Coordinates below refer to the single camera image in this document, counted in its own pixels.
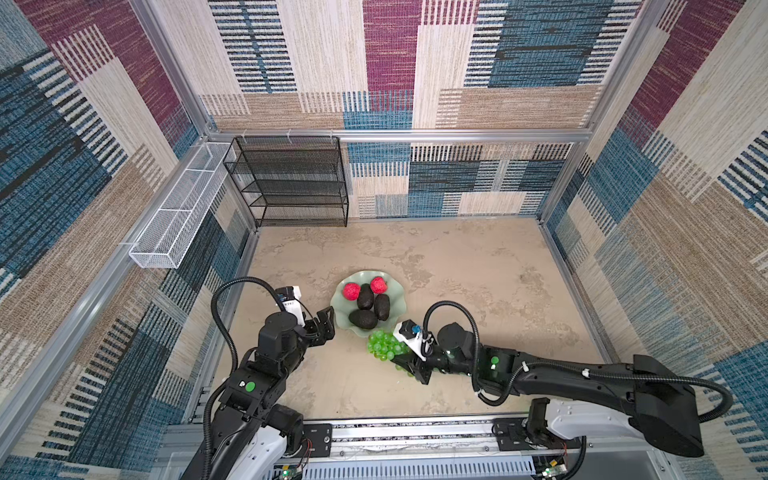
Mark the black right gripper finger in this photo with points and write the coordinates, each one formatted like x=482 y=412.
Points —
x=422 y=375
x=404 y=362

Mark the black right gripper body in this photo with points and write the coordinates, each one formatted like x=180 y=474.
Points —
x=437 y=360

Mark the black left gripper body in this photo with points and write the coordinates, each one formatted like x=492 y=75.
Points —
x=311 y=334

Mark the green fake grape bunch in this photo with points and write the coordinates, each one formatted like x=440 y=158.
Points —
x=385 y=347

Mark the red fake apple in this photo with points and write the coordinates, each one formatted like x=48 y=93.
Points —
x=351 y=291
x=378 y=285

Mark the dark fake avocado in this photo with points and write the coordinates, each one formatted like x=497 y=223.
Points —
x=364 y=319
x=366 y=298
x=382 y=307

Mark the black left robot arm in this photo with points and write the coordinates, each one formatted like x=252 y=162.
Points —
x=247 y=434

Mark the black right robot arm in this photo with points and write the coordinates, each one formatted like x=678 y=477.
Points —
x=569 y=401

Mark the light green wavy fruit bowl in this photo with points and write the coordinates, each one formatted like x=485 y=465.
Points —
x=343 y=307

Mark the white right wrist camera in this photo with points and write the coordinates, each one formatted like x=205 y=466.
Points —
x=415 y=338

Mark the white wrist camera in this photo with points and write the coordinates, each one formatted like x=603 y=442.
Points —
x=415 y=338
x=291 y=303

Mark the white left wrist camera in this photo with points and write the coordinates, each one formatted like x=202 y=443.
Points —
x=291 y=303

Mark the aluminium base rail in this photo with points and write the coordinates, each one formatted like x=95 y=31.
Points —
x=458 y=447

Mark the black wire shelf rack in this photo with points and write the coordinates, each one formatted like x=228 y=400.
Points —
x=290 y=181

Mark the white mesh wall basket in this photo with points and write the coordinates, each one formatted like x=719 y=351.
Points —
x=166 y=239

